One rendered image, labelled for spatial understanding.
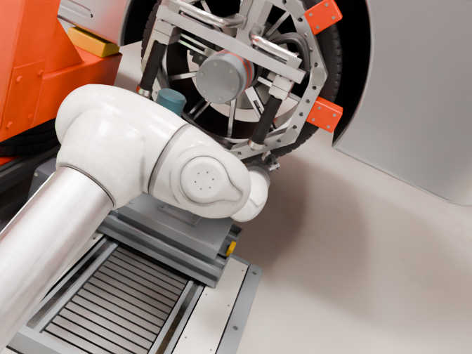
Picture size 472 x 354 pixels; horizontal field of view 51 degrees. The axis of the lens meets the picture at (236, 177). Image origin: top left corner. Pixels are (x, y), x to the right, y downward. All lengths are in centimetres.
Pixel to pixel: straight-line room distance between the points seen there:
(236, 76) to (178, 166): 71
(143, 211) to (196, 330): 48
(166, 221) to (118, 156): 114
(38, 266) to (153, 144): 23
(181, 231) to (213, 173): 116
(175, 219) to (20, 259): 124
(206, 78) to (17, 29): 49
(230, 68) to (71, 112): 68
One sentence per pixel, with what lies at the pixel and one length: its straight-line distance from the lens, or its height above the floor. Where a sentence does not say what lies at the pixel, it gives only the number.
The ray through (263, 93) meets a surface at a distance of 175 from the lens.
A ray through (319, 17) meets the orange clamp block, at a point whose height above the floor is 110.
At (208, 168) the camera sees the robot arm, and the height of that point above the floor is 93.
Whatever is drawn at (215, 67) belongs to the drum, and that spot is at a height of 88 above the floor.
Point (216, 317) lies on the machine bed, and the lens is 180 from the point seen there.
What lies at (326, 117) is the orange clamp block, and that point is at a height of 85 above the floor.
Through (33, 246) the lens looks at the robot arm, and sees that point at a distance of 72.
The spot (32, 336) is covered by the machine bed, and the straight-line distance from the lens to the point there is 155.
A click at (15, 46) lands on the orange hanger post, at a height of 79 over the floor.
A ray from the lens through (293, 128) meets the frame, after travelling 155.
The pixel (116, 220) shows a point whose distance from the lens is 189.
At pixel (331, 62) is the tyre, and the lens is 159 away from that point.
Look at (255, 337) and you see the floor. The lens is 193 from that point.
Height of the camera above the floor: 123
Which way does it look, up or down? 25 degrees down
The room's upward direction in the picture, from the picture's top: 25 degrees clockwise
